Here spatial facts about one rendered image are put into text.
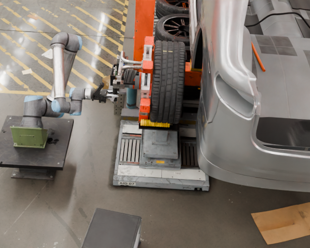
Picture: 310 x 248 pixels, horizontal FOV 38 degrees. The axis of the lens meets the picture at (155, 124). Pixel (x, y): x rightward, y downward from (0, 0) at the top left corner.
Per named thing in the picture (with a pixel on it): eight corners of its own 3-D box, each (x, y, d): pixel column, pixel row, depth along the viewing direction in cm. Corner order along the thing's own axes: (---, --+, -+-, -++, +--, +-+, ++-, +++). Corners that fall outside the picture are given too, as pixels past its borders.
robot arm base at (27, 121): (17, 126, 360) (18, 114, 361) (21, 127, 379) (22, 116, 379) (41, 128, 362) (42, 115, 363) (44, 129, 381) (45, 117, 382)
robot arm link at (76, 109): (64, 115, 347) (66, 99, 348) (77, 116, 354) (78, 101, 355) (70, 114, 340) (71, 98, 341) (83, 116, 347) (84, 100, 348)
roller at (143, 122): (172, 129, 374) (172, 123, 370) (137, 126, 373) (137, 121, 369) (172, 124, 378) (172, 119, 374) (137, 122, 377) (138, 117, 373)
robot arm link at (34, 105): (19, 115, 373) (21, 94, 374) (39, 117, 383) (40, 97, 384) (26, 114, 360) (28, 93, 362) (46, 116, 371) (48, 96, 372)
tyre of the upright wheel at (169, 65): (183, 113, 322) (187, 28, 335) (150, 111, 321) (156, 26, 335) (175, 131, 386) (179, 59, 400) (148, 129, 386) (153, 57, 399)
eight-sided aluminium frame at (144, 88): (146, 128, 358) (150, 72, 322) (138, 128, 357) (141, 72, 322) (149, 88, 399) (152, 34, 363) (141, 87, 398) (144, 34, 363)
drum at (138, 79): (149, 93, 360) (150, 79, 350) (123, 91, 359) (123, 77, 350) (149, 83, 370) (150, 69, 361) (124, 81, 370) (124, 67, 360)
